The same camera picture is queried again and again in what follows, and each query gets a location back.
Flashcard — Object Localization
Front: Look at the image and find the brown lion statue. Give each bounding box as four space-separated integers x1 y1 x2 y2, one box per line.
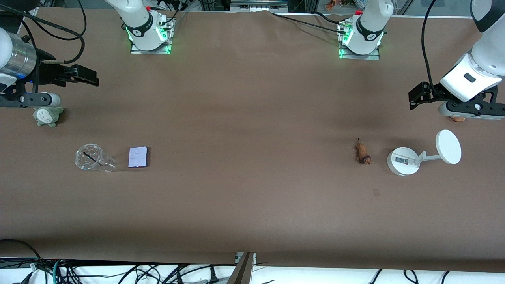
354 138 372 165

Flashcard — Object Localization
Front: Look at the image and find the lavender phone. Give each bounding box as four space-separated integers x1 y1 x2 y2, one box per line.
128 146 151 169

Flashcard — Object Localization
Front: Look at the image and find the grey-green plush toy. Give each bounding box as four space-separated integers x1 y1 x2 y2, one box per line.
33 106 64 128

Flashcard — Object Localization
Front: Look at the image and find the white desk lamp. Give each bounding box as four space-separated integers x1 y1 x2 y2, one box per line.
387 129 462 176

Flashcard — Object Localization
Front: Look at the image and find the black straw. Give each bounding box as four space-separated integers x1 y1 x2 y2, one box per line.
82 151 104 167

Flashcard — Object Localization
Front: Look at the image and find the clear plastic cup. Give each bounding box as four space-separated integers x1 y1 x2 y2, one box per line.
74 143 117 173

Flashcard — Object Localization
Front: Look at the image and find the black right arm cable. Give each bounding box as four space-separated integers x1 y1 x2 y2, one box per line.
0 0 86 64

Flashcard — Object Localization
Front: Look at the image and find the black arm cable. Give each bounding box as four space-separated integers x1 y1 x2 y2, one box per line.
0 0 86 64
421 0 439 94

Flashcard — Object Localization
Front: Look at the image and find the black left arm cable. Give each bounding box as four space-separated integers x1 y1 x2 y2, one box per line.
421 0 439 94

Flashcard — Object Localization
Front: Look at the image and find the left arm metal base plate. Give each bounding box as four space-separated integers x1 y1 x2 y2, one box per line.
338 20 380 60

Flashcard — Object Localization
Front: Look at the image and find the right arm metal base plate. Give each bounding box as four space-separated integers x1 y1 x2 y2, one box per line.
130 18 174 54

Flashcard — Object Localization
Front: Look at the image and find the short black table cable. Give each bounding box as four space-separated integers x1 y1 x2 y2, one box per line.
314 11 346 24

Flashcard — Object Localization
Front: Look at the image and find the long black table cable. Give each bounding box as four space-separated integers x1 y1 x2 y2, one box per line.
271 13 342 35

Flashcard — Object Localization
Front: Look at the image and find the black looped floor cable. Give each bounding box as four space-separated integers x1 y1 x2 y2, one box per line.
0 239 46 284

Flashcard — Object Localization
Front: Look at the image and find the aluminium frame rail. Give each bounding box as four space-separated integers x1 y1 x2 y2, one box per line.
230 0 289 11

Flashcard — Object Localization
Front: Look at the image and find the green floor cable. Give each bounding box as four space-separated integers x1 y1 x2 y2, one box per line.
52 259 64 284

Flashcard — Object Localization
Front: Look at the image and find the grey metal frame post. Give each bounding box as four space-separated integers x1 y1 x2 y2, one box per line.
227 252 257 284

